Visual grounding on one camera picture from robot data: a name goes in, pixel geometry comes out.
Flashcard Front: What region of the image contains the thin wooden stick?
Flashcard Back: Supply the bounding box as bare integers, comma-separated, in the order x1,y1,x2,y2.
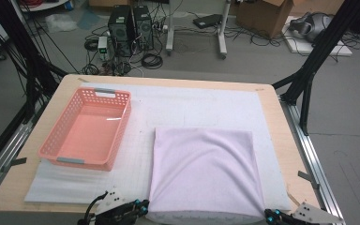
286,190,299,206

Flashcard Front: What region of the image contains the grey metal bracket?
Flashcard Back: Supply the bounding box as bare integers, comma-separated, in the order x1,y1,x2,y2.
297,170,321,190
1,157,28,173

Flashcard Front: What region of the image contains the black flat box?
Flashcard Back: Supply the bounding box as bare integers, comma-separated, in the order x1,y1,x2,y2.
192,13,223,30

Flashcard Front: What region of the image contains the white round table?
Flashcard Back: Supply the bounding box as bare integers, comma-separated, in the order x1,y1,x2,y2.
18,0,71,13

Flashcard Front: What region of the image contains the aluminium rail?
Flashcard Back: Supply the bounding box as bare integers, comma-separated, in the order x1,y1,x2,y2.
279,97,346,225
0,102,45,204

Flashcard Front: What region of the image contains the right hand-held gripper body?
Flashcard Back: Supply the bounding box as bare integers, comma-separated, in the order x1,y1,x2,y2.
277,202,346,225

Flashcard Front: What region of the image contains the small white device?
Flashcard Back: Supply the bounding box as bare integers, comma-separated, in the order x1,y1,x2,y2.
97,36,109,61

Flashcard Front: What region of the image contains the grey rounded device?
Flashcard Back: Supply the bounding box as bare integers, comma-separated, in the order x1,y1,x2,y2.
289,11,334,43

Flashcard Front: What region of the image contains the white foam mat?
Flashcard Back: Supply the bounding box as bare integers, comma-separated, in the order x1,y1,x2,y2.
23,82,293,212

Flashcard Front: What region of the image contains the clear plastic bag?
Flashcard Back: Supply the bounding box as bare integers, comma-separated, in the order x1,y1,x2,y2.
45,13,79,34

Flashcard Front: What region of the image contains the coiled black cable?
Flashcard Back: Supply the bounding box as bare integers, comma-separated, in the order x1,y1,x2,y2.
141,52,164,70

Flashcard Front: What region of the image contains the black metal frame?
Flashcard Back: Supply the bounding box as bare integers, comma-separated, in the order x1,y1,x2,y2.
271,0,360,136
0,0,69,176

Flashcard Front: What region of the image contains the black computer tower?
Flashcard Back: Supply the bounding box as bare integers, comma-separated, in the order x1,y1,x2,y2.
107,5,135,57
132,5,155,51

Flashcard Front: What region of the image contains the white metal stand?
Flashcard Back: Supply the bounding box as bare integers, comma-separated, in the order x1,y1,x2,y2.
164,0,233,60

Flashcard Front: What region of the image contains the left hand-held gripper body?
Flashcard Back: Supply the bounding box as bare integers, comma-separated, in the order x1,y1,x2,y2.
93,187,136,225

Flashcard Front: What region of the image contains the lilac printed cloth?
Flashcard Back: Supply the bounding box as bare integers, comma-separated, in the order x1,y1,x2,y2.
145,126,266,225

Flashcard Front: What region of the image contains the pink plastic basket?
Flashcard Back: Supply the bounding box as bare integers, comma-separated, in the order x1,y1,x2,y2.
37,87,132,173

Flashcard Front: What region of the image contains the brown cardboard box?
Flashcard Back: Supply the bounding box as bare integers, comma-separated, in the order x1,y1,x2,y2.
234,0,294,39

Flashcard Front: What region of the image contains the white floor board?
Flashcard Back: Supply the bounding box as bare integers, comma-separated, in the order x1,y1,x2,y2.
282,15,353,57

